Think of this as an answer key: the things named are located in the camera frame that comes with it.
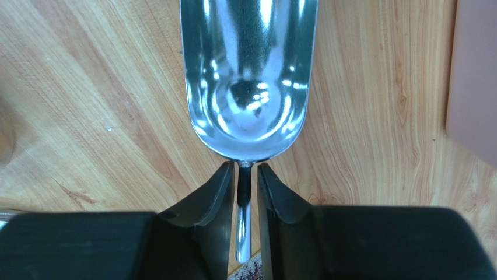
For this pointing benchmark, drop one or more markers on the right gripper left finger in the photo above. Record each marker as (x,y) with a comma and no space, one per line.
(194,235)

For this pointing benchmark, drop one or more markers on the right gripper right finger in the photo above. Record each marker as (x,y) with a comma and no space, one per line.
(288,242)

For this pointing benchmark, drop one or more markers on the silver metal scoop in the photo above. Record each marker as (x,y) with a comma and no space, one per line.
(248,67)

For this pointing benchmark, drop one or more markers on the pink divided organizer box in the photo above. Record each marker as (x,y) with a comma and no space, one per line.
(471,111)

